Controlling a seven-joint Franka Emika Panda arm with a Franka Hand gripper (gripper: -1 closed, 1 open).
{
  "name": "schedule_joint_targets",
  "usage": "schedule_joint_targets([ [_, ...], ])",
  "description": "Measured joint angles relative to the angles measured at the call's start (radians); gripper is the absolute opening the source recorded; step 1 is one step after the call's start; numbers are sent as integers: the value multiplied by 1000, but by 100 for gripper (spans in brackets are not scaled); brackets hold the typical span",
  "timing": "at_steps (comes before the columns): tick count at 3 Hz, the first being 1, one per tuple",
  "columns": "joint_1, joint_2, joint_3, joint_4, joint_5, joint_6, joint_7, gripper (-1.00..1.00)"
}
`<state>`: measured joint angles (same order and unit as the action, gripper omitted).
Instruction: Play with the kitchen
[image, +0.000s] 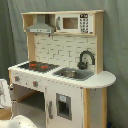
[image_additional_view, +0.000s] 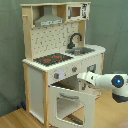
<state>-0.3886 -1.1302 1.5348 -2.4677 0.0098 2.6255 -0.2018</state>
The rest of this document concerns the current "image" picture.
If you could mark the white microwave door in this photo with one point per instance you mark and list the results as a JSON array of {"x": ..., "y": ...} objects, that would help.
[{"x": 68, "y": 23}]

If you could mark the white oven door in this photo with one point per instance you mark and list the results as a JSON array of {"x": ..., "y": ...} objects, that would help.
[{"x": 5, "y": 98}]

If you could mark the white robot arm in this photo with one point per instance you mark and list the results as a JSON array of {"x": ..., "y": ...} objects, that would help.
[{"x": 21, "y": 122}]

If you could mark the wooden toy kitchen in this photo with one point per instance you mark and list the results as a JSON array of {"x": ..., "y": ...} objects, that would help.
[{"x": 62, "y": 49}]

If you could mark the grey toy sink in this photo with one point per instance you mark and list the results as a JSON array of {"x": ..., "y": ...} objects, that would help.
[{"x": 72, "y": 73}]

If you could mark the black toy faucet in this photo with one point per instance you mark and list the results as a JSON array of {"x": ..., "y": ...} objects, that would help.
[{"x": 83, "y": 64}]

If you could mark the black stove top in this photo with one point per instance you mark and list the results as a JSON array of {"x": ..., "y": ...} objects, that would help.
[{"x": 38, "y": 66}]

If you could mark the right red stove knob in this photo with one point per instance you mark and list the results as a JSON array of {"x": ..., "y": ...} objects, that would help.
[{"x": 35, "y": 83}]

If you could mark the red stove knob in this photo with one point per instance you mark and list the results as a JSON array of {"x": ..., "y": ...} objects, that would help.
[
  {"x": 17, "y": 78},
  {"x": 35, "y": 83}
]

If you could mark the white cabinet door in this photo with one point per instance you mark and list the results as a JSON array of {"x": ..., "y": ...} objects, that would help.
[{"x": 65, "y": 109}]

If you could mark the grey range hood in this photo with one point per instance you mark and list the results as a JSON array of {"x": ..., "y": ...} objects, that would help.
[{"x": 41, "y": 26}]

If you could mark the left red stove knob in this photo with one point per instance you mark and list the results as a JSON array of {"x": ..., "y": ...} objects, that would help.
[{"x": 17, "y": 78}]

